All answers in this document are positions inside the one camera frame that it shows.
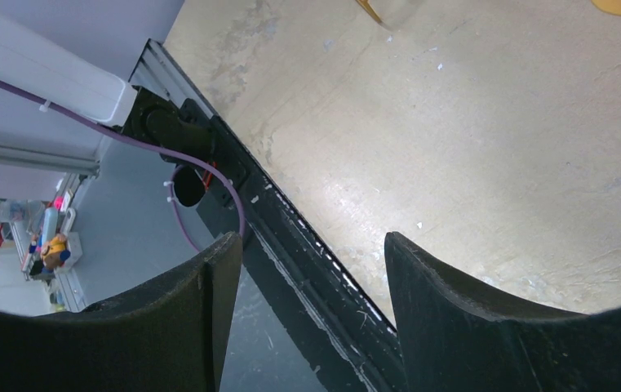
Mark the gold wire glass rack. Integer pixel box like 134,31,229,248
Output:
356,0,424,28

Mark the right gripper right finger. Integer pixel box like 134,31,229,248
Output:
384,232,621,391

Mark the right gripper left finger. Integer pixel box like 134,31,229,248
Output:
0,233,242,391

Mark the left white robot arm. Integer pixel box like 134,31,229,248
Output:
0,14,215,168

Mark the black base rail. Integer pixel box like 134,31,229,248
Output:
131,40,406,391

